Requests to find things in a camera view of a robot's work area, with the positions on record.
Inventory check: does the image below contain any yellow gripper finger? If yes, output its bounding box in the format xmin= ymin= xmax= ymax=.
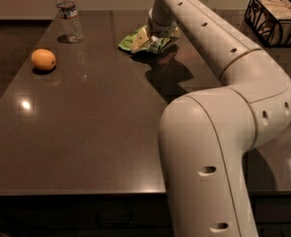
xmin=131 ymin=27 xmax=151 ymax=51

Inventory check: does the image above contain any green rice chip bag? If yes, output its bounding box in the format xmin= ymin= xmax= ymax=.
xmin=118 ymin=25 xmax=181 ymax=54

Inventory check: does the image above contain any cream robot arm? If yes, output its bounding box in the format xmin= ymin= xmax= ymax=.
xmin=148 ymin=0 xmax=291 ymax=237

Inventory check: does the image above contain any clear plastic water bottle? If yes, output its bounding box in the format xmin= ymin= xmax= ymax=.
xmin=55 ymin=0 xmax=84 ymax=43

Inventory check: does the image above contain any orange fruit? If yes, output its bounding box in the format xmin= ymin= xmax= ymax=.
xmin=31 ymin=48 xmax=56 ymax=71

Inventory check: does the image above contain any white napkin stack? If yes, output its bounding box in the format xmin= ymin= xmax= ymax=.
xmin=258 ymin=0 xmax=291 ymax=20

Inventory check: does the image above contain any dark cabinet drawer front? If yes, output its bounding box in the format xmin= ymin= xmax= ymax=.
xmin=0 ymin=196 xmax=171 ymax=230

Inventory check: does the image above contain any black wire basket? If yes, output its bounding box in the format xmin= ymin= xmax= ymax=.
xmin=245 ymin=0 xmax=291 ymax=47

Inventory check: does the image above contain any black drawer handle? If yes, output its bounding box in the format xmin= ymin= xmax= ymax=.
xmin=96 ymin=212 xmax=133 ymax=228

